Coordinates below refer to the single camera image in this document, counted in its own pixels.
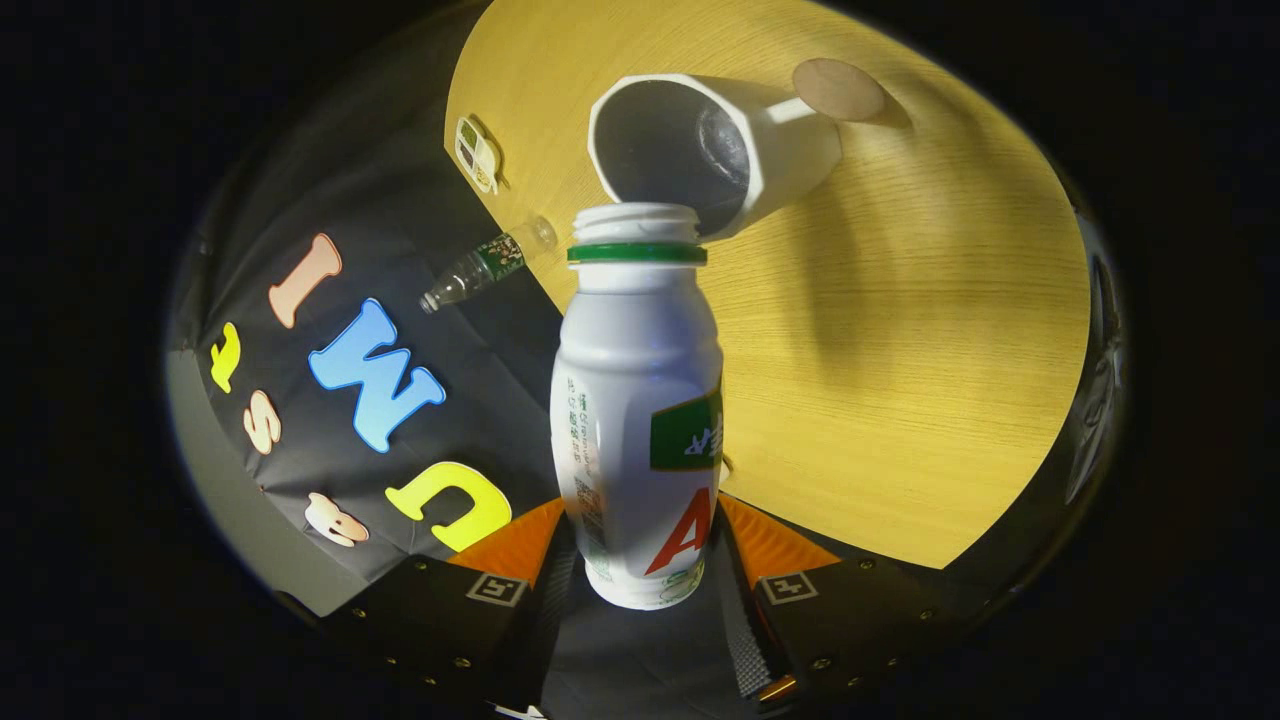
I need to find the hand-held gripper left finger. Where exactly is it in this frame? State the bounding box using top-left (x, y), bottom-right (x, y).
top-left (320, 497), bottom-right (581, 716)

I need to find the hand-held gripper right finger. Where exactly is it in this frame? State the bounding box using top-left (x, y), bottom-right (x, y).
top-left (715, 492), bottom-right (991, 711)

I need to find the white juice bottle green label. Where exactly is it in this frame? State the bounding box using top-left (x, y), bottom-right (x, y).
top-left (550, 203), bottom-right (724, 611)

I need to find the white cup wooden handle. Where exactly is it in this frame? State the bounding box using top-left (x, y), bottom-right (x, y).
top-left (587, 57), bottom-right (887, 243)

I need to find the clear plastic water bottle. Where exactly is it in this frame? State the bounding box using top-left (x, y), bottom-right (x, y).
top-left (420, 216), bottom-right (559, 315)

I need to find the wooden table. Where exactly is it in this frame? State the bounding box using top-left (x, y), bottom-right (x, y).
top-left (443, 0), bottom-right (1091, 571)

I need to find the black backdrop cloth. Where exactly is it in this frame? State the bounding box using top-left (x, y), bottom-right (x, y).
top-left (165, 20), bottom-right (771, 720)

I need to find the white divided snack tray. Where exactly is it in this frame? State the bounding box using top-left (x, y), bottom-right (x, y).
top-left (455, 115), bottom-right (501, 195)

